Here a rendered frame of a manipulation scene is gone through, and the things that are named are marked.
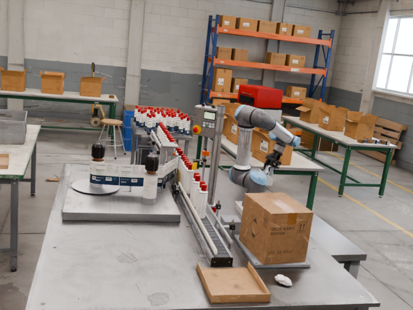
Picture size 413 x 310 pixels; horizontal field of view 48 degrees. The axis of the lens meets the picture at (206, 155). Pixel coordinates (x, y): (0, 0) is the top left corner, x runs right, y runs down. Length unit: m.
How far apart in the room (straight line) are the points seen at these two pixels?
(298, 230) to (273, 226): 0.15
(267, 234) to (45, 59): 8.59
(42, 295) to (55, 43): 8.65
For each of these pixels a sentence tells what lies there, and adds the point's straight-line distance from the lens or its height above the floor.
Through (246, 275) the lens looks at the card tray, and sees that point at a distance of 2.25.
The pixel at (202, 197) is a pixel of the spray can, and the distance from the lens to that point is 2.66.
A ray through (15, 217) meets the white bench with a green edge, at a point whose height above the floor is 0.45.
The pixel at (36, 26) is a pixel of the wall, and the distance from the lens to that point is 10.38.
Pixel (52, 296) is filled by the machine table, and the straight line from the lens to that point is 2.01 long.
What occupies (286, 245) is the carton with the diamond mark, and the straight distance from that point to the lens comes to 2.35.
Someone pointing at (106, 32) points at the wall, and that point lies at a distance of 10.37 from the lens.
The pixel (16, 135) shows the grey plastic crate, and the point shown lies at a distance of 4.51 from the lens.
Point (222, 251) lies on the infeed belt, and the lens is 2.34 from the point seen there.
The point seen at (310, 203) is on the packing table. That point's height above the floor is 0.39.
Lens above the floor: 1.86
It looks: 13 degrees down
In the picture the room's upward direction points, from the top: 6 degrees clockwise
